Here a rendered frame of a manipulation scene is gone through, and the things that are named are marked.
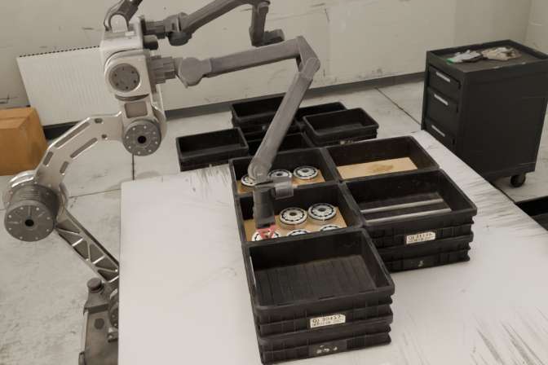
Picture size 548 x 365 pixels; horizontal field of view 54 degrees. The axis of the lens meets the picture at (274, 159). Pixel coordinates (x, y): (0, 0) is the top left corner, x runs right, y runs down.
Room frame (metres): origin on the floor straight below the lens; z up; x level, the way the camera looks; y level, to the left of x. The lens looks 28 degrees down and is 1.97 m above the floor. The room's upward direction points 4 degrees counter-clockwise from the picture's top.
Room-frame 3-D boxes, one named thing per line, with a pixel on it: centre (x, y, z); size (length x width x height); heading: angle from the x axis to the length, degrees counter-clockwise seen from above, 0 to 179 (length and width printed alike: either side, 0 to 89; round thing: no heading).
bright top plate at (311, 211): (1.64, -0.16, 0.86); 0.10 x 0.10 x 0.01
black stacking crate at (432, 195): (1.60, -0.46, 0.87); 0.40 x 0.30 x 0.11; 97
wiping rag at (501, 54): (3.22, -1.47, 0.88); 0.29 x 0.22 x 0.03; 102
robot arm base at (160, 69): (1.62, 0.33, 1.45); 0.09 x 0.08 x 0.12; 12
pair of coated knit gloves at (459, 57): (3.20, -1.23, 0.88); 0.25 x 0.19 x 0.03; 102
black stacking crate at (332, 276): (1.25, -0.10, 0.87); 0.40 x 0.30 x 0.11; 97
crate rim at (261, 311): (1.25, -0.10, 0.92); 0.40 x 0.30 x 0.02; 97
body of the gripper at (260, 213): (1.47, 0.05, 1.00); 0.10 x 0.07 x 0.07; 7
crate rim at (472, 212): (1.60, -0.46, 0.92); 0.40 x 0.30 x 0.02; 97
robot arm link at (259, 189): (1.47, 0.04, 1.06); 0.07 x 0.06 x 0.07; 102
